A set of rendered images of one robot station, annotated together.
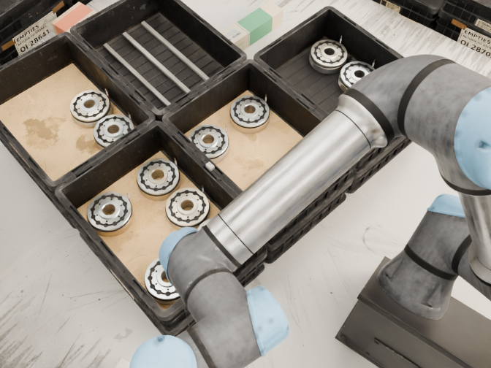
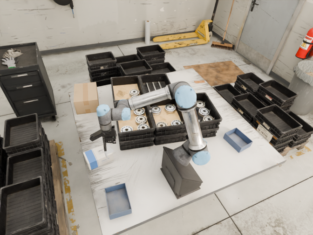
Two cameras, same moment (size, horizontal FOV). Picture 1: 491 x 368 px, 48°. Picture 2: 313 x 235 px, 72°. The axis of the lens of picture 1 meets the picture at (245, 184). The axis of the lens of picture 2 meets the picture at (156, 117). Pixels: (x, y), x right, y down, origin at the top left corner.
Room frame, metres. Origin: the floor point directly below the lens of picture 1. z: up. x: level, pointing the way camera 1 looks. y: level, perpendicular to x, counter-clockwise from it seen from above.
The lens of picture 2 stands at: (-0.54, -0.62, 2.20)
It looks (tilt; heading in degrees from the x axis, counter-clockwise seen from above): 44 degrees down; 28
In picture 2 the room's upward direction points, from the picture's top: 4 degrees clockwise
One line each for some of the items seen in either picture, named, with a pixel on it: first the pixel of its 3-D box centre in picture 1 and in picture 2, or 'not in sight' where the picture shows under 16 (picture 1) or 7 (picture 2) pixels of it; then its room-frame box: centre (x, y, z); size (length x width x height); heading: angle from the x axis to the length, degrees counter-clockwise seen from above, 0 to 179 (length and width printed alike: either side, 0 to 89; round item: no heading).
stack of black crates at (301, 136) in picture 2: not in sight; (290, 128); (2.04, -1.23, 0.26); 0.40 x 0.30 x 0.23; 54
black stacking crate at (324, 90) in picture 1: (342, 87); (197, 111); (0.98, -0.25, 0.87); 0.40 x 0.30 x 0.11; 44
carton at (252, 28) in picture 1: (249, 30); not in sight; (1.32, 0.00, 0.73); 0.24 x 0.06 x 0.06; 134
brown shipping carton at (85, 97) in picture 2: not in sight; (86, 97); (0.64, 0.82, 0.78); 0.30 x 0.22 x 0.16; 44
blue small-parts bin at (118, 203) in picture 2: not in sight; (118, 200); (-0.05, -0.10, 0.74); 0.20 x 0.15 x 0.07; 49
